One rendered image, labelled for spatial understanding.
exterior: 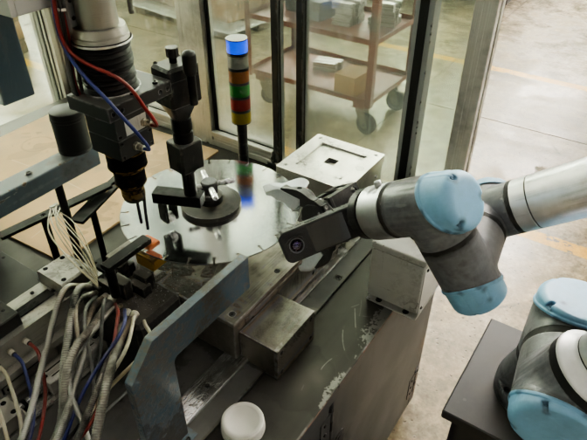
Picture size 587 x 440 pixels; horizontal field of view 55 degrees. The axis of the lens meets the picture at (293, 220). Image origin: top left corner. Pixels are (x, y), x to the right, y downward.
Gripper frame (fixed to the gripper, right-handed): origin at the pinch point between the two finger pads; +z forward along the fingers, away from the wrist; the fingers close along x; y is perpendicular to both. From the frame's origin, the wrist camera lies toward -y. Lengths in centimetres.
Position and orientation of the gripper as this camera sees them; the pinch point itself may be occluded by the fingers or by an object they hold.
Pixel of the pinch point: (278, 230)
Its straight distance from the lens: 91.7
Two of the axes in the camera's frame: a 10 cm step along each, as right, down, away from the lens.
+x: -3.9, -9.0, -1.9
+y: 7.0, -4.3, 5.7
